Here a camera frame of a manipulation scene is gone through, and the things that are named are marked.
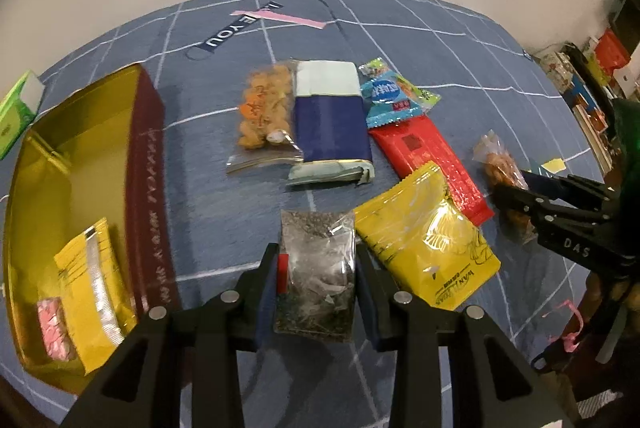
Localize small clear nut bag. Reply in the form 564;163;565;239
473;129;536;245

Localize tall yellow snack bag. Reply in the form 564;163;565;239
54;218;137;374

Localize pink patterned snack pack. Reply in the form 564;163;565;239
37;297;76;362

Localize yellow Wanlyuan snack bag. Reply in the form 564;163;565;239
354;162;501;311

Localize red snack packet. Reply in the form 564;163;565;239
368;114;496;227

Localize grey clear seed bag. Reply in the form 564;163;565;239
274;211;356;342

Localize blue candy packet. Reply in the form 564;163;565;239
360;73;422;129

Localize pale green packet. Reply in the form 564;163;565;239
288;159;375;185

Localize green candy wrapper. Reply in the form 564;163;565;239
358;58;440;113

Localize navy white snack box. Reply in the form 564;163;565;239
294;60;372;163

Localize clear bag orange snacks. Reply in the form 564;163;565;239
226;61;304;174

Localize cluttered side shelf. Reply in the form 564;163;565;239
532;0;639;183

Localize red gold metal tin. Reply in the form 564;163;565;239
2;63;182;394

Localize blue checked tablecloth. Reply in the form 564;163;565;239
18;0;601;427

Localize green tissue pack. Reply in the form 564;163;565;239
0;70;44;159

